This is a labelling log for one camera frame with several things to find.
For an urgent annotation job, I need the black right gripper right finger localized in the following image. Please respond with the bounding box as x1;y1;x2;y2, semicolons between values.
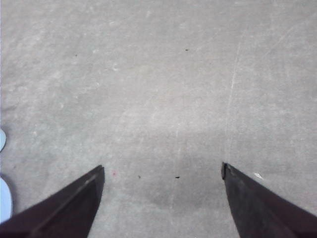
221;163;317;238

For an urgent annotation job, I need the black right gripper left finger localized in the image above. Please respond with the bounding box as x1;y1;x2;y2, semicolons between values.
0;165;105;238

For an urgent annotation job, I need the light blue plastic cup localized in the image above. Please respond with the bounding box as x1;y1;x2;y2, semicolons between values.
0;128;6;150

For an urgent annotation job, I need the blue plastic plate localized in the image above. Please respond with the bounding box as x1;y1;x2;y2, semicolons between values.
0;178;13;223

